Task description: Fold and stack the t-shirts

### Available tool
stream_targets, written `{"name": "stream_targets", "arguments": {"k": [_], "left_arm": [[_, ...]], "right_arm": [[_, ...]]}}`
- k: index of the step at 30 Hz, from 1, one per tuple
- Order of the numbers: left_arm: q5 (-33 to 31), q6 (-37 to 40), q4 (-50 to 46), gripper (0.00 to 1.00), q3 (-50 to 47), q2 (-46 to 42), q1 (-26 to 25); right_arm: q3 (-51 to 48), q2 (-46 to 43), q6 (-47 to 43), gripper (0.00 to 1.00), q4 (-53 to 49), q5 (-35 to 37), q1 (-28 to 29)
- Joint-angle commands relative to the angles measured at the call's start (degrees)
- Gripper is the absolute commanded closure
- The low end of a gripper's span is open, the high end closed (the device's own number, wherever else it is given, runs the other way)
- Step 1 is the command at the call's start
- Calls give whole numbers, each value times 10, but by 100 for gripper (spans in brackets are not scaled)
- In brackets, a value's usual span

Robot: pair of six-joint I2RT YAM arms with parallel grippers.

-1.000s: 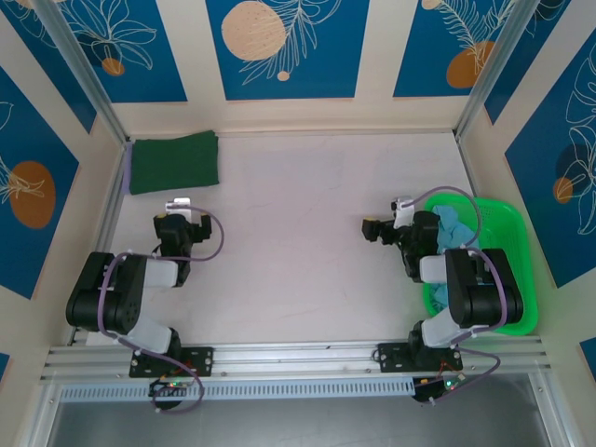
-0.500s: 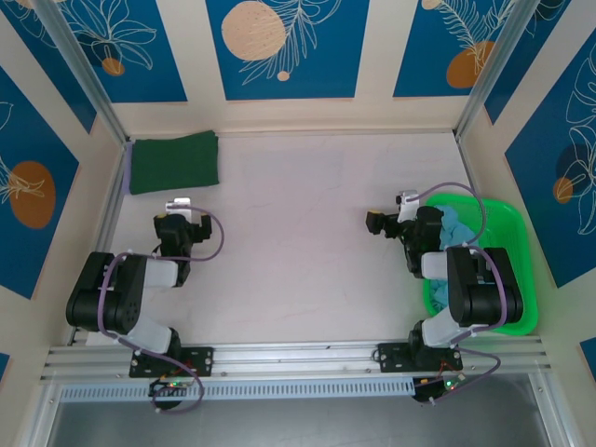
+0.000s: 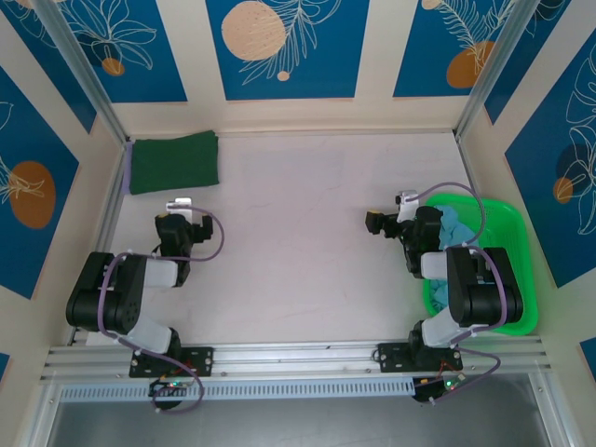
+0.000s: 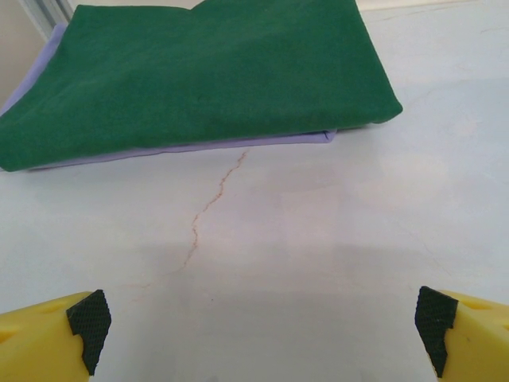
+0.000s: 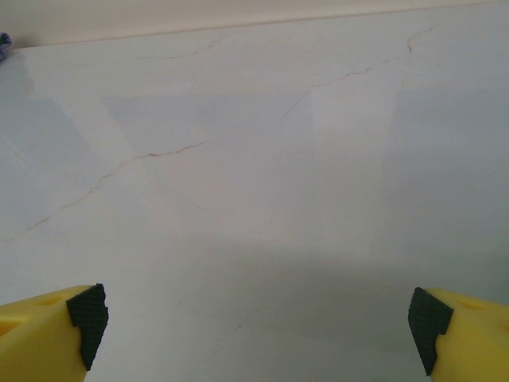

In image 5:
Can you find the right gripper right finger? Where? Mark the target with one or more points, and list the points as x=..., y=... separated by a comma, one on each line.
x=465, y=338

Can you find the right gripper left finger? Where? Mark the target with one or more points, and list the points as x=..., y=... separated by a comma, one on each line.
x=43, y=334

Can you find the purple folded t-shirt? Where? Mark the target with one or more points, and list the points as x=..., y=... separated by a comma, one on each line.
x=4, y=52

